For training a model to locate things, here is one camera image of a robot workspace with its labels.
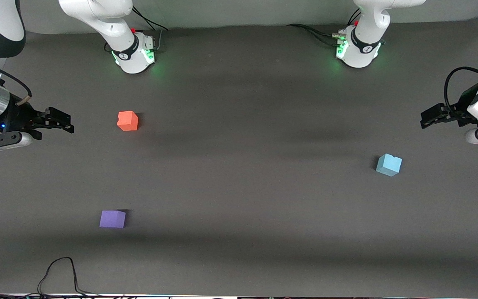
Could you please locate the blue foam block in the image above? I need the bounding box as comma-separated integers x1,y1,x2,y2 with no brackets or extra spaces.
376,153,403,177

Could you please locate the orange foam block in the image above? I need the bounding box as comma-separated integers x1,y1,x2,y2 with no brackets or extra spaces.
117,111,139,132

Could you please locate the purple foam block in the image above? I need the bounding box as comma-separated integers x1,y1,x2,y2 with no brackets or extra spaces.
99,210,126,229

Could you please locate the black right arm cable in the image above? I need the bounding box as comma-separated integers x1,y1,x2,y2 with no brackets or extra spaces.
0,56,32,106

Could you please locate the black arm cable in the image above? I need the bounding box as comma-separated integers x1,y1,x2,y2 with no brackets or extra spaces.
0,56,32,106
444,66,478,113

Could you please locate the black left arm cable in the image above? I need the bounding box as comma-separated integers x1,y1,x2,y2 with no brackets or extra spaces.
444,66,478,113

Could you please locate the black right base cable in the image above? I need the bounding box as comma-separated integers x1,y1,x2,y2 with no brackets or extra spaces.
131,6,169,53

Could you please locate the black base cable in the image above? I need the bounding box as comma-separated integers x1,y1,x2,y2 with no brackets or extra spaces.
286,8,362,47
131,6,169,53

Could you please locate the thin black looped cable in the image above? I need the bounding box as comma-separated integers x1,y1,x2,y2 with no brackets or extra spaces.
0,257,100,299

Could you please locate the black left base cable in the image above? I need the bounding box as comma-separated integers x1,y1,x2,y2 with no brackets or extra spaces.
286,8,362,47

